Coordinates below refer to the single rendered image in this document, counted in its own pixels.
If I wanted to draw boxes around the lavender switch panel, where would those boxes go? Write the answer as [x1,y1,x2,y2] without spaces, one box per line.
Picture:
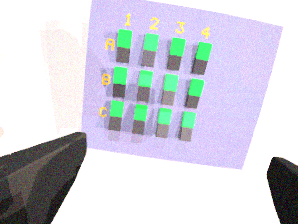
[81,0,283,171]

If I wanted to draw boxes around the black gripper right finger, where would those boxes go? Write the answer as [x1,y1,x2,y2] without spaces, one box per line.
[266,156,298,224]

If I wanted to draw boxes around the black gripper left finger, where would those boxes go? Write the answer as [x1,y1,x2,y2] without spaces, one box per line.
[0,132,86,224]

